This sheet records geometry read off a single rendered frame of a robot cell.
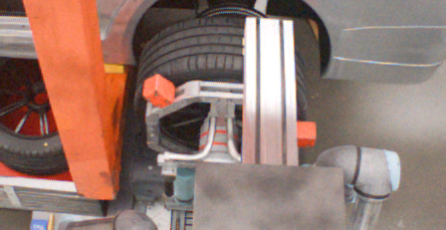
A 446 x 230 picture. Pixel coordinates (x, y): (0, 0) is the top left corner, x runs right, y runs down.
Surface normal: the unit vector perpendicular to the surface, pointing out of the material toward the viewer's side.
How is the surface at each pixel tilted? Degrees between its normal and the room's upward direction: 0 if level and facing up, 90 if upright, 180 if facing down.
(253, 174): 0
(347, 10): 90
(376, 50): 90
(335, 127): 0
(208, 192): 0
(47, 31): 90
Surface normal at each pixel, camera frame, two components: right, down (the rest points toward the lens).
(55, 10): -0.04, 0.84
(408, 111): 0.07, -0.54
